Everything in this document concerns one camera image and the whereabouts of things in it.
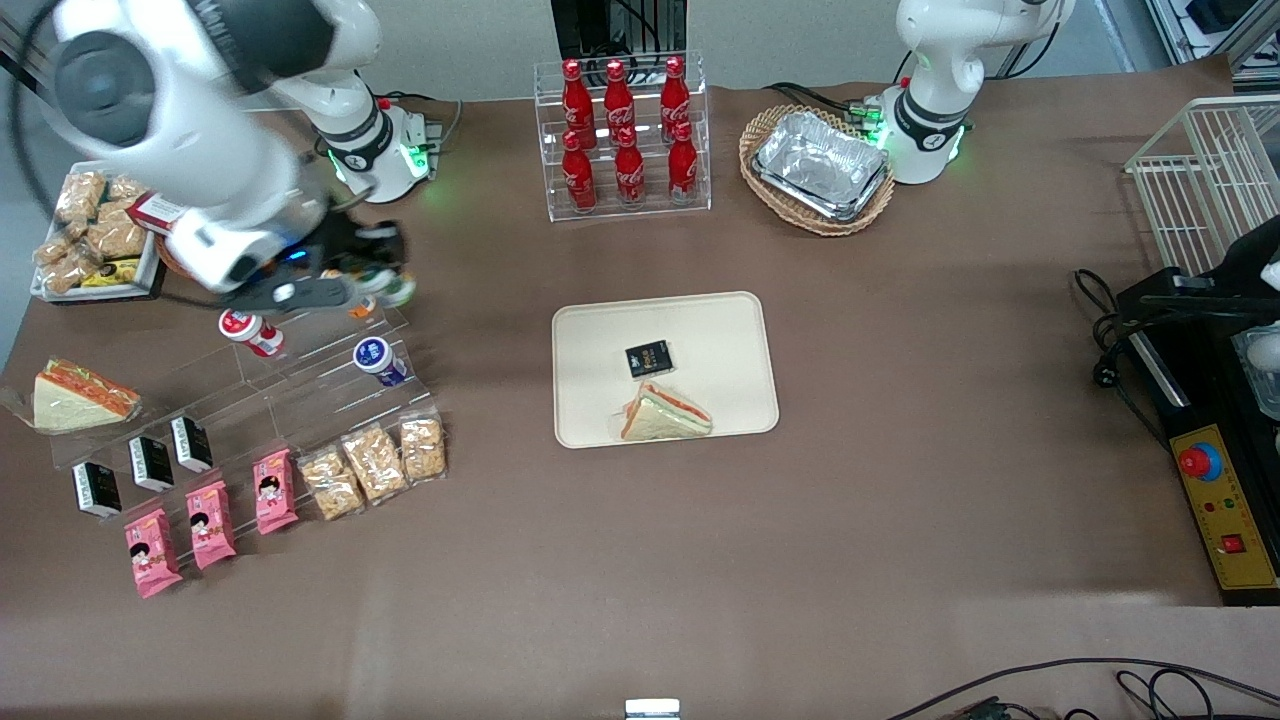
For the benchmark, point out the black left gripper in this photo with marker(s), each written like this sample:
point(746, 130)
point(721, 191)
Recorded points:
point(1248, 261)

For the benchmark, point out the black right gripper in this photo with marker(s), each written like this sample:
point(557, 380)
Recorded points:
point(343, 243)

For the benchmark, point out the green gum bottle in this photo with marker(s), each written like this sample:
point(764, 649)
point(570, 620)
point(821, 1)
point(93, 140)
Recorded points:
point(400, 293)

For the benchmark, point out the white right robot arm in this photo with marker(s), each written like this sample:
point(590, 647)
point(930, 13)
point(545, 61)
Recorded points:
point(180, 130)

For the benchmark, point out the blue gum bottle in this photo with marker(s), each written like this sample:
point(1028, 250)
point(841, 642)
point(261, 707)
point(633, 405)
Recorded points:
point(378, 360)

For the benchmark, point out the red gum bottle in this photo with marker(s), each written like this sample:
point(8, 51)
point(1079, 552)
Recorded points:
point(250, 332)

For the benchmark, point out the white rectangular tray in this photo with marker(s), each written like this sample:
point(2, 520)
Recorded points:
point(95, 294)

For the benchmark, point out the beige plastic tray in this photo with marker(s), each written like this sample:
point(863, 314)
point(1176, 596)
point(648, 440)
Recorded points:
point(720, 340)

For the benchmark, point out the aluminium foil tray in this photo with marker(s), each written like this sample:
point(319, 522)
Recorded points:
point(820, 160)

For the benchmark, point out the black yellow control box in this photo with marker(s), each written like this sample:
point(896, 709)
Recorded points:
point(1200, 400)

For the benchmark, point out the clear acrylic stepped stand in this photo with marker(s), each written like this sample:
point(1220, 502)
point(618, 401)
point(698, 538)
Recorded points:
point(320, 400)

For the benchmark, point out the red emergency stop button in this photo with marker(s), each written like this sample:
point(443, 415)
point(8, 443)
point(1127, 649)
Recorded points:
point(1198, 461)

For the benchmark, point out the clear granola packet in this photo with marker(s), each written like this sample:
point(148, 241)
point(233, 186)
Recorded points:
point(332, 485)
point(423, 446)
point(375, 463)

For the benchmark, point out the brown wicker basket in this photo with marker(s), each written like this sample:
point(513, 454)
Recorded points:
point(167, 256)

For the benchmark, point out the red cola bottle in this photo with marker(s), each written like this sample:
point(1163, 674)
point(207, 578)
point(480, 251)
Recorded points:
point(674, 95)
point(618, 95)
point(578, 180)
point(629, 175)
point(683, 170)
point(574, 95)

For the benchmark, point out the red cookie box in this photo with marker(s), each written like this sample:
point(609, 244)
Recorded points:
point(152, 210)

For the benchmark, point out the pink snack packet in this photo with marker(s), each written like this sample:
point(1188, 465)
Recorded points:
point(152, 555)
point(210, 525)
point(274, 492)

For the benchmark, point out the small black carton box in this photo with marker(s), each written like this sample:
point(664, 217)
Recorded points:
point(151, 464)
point(98, 490)
point(191, 444)

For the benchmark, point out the clear puffed snack bag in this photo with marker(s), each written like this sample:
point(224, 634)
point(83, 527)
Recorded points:
point(125, 187)
point(65, 265)
point(80, 197)
point(118, 238)

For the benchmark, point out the yellow black snack bar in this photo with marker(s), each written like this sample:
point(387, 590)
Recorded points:
point(112, 272)

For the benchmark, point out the small black snack packet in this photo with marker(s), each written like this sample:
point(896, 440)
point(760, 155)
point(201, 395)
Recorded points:
point(649, 359)

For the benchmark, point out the wrapped triangle sandwich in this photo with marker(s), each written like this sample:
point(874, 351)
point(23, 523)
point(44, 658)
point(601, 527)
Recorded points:
point(665, 415)
point(80, 400)

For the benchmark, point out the black equipment stand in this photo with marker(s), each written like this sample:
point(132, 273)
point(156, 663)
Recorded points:
point(600, 25)

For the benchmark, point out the brown table cloth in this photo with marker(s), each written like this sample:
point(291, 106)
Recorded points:
point(900, 520)

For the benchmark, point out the light wicker basket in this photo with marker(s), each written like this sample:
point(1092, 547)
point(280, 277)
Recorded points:
point(830, 225)

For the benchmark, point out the clear acrylic bottle rack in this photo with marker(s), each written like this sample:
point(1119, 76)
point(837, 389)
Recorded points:
point(690, 60)

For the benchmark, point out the metal frame shelf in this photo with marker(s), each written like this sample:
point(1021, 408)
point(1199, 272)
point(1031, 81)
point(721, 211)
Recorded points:
point(1215, 25)

